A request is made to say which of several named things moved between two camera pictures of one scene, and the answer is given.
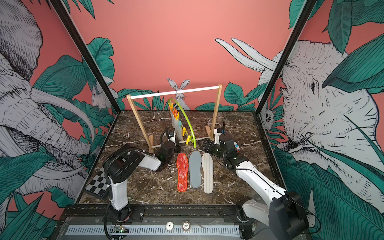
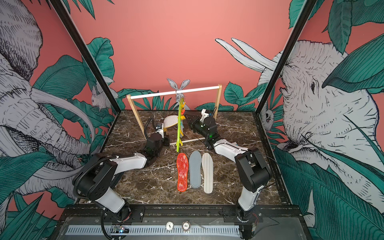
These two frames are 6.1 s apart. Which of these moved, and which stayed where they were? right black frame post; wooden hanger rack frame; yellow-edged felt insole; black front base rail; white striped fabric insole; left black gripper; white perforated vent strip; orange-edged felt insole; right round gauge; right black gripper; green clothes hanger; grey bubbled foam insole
Moved: yellow-edged felt insole; right black gripper; left black gripper; green clothes hanger
Stayed: grey bubbled foam insole; white striped fabric insole; right round gauge; orange-edged felt insole; wooden hanger rack frame; black front base rail; white perforated vent strip; right black frame post
